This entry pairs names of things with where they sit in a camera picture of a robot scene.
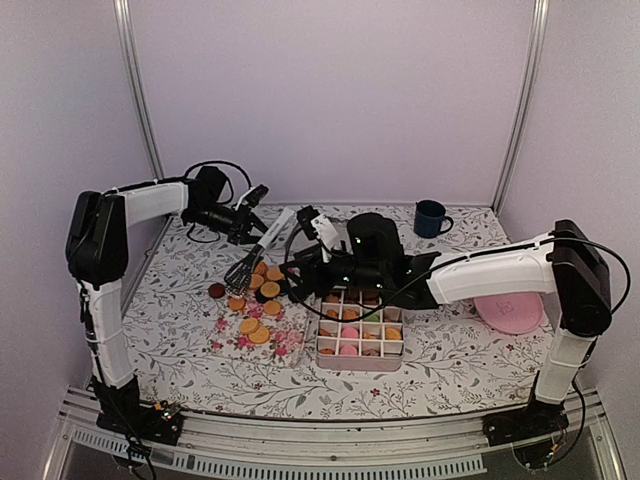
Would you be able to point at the front aluminium rail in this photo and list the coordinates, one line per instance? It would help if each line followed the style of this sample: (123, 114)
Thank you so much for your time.
(232, 447)

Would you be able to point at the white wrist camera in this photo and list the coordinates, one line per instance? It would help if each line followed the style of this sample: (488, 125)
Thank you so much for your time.
(252, 197)
(317, 226)

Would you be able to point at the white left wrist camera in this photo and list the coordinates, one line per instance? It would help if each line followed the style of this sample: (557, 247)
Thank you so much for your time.
(252, 197)

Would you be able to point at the floral rectangular tray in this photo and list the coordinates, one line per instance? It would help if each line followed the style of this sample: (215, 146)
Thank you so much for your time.
(263, 327)

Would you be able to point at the silver white tongs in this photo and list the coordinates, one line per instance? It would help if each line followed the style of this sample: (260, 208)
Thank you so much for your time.
(238, 278)

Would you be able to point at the left aluminium frame post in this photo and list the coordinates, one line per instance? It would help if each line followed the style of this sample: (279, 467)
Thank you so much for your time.
(126, 36)

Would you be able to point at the pink plate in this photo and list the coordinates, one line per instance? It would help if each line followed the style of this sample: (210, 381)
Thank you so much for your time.
(514, 314)

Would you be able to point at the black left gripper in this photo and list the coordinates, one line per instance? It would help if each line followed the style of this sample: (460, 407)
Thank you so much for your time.
(250, 221)

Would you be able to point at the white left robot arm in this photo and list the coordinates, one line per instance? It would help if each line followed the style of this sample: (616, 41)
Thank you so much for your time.
(97, 254)

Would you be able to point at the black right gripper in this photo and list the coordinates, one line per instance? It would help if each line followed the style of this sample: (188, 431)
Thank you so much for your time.
(311, 272)

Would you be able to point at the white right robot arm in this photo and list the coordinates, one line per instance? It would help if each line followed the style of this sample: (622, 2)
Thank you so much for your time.
(562, 262)

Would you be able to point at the pink sandwich cookie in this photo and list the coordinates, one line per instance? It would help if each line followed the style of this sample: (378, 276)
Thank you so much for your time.
(350, 333)
(348, 350)

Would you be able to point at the aluminium frame post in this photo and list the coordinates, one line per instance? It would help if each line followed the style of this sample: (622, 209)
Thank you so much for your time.
(126, 36)
(531, 68)

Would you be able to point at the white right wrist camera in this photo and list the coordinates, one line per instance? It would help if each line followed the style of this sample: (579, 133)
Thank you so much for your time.
(317, 226)

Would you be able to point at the pink divided cookie tin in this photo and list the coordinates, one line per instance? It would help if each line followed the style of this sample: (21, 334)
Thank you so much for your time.
(381, 346)

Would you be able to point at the dark blue mug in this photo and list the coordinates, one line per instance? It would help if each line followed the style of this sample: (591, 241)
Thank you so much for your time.
(431, 219)

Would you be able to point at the right aluminium frame post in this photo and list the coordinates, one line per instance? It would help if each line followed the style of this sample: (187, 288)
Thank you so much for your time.
(531, 68)

